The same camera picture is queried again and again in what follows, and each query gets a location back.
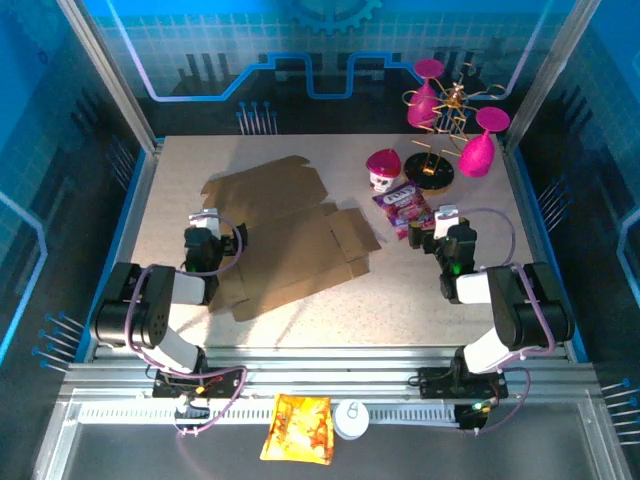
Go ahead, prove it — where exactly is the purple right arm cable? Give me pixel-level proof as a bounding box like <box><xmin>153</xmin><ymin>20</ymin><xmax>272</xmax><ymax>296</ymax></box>
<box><xmin>459</xmin><ymin>207</ymin><xmax>557</xmax><ymax>436</ymax></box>

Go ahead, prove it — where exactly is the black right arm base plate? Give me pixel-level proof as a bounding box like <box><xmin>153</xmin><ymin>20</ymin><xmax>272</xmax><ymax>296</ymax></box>
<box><xmin>417</xmin><ymin>366</ymin><xmax>510</xmax><ymax>400</ymax></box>

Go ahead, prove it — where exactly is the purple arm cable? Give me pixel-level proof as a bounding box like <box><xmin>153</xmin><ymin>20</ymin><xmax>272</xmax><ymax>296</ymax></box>
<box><xmin>459</xmin><ymin>207</ymin><xmax>557</xmax><ymax>436</ymax></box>
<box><xmin>124</xmin><ymin>212</ymin><xmax>250</xmax><ymax>439</ymax></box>

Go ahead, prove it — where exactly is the black controller board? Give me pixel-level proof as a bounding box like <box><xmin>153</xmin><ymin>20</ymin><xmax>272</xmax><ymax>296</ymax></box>
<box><xmin>457</xmin><ymin>399</ymin><xmax>500</xmax><ymax>432</ymax></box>

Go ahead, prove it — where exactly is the pink wine glass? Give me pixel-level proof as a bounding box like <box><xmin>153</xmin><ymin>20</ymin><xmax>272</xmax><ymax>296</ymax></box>
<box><xmin>405</xmin><ymin>58</ymin><xmax>445</xmax><ymax>129</ymax></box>
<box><xmin>457</xmin><ymin>106</ymin><xmax>511</xmax><ymax>180</ymax></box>

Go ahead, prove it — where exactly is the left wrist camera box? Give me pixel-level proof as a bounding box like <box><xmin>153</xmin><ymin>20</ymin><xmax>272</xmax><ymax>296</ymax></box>
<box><xmin>188</xmin><ymin>207</ymin><xmax>221</xmax><ymax>234</ymax></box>

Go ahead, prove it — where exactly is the white slotted cable duct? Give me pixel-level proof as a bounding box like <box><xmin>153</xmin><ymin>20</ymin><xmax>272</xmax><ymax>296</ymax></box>
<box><xmin>77</xmin><ymin>403</ymin><xmax>464</xmax><ymax>427</ymax></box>

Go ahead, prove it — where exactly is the gold wire glass rack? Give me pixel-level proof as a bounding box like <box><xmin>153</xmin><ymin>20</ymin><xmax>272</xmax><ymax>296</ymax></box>
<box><xmin>402</xmin><ymin>62</ymin><xmax>506</xmax><ymax>194</ymax></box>

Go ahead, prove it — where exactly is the white pull-tab can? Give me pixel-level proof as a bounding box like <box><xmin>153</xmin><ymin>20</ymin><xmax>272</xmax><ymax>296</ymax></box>
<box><xmin>333</xmin><ymin>398</ymin><xmax>371</xmax><ymax>441</ymax></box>

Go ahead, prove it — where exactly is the brown cardboard box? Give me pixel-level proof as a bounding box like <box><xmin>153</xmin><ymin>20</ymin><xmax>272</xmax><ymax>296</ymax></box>
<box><xmin>200</xmin><ymin>154</ymin><xmax>384</xmax><ymax>322</ymax></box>

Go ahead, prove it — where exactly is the aluminium frame rail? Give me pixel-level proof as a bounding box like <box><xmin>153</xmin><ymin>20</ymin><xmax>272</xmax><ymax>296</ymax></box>
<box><xmin>59</xmin><ymin>344</ymin><xmax>596</xmax><ymax>404</ymax></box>

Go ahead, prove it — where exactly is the yellow snack bag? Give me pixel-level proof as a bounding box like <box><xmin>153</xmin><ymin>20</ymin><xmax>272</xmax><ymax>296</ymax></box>
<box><xmin>259</xmin><ymin>393</ymin><xmax>335</xmax><ymax>466</ymax></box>

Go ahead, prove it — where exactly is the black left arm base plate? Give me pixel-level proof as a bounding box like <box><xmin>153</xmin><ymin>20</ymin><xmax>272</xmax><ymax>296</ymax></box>
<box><xmin>151</xmin><ymin>367</ymin><xmax>246</xmax><ymax>400</ymax></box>

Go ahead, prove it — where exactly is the white cup with pink lid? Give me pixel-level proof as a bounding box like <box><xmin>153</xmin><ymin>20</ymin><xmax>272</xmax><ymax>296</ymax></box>
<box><xmin>365</xmin><ymin>148</ymin><xmax>403</xmax><ymax>195</ymax></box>

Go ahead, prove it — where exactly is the purple candy bag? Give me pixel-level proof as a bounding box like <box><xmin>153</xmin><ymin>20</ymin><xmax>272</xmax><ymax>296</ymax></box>
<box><xmin>372</xmin><ymin>183</ymin><xmax>435</xmax><ymax>242</ymax></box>

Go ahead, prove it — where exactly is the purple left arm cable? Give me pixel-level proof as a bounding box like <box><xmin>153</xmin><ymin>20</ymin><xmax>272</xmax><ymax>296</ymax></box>
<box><xmin>124</xmin><ymin>212</ymin><xmax>250</xmax><ymax>439</ymax></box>

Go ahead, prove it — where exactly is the aluminium frame post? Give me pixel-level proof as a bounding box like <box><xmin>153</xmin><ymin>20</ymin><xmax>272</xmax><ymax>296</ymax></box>
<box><xmin>57</xmin><ymin>0</ymin><xmax>162</xmax><ymax>152</ymax></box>
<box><xmin>502</xmin><ymin>0</ymin><xmax>601</xmax><ymax>149</ymax></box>

